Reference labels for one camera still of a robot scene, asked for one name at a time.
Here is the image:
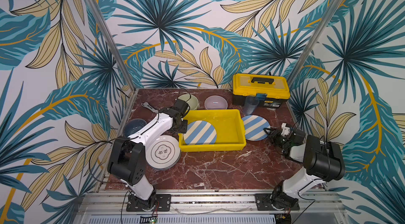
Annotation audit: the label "blue striped plate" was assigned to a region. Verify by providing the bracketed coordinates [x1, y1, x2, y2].
[183, 121, 217, 145]
[242, 115, 270, 141]

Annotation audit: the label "white plate green rings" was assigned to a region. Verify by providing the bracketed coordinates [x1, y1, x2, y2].
[147, 135, 181, 171]

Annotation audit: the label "yellow plastic bin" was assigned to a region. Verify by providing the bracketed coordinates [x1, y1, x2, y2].
[179, 110, 246, 152]

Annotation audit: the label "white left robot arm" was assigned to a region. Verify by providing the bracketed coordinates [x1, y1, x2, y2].
[107, 99, 189, 211]

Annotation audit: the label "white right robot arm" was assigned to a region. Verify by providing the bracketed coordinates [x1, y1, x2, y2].
[257, 123, 346, 210]

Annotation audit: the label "pale green bowl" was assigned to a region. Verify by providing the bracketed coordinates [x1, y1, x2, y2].
[178, 94, 199, 110]

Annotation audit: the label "lilac bowl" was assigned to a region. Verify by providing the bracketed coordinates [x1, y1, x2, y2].
[204, 95, 228, 110]

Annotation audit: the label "metal wrench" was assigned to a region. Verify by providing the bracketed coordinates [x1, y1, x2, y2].
[141, 102, 159, 114]

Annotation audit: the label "dark blue bowl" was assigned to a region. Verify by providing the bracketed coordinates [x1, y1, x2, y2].
[123, 118, 147, 137]

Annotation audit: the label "blue textured plastic cup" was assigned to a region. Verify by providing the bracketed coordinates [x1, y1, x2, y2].
[243, 95, 259, 116]

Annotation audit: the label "yellow black plastic toolbox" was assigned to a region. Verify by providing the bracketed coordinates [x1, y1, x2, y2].
[232, 73, 291, 109]

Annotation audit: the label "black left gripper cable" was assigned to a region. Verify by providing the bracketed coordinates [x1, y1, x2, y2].
[177, 88, 192, 104]

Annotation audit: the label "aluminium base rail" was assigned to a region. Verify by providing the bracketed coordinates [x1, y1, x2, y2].
[72, 189, 317, 224]

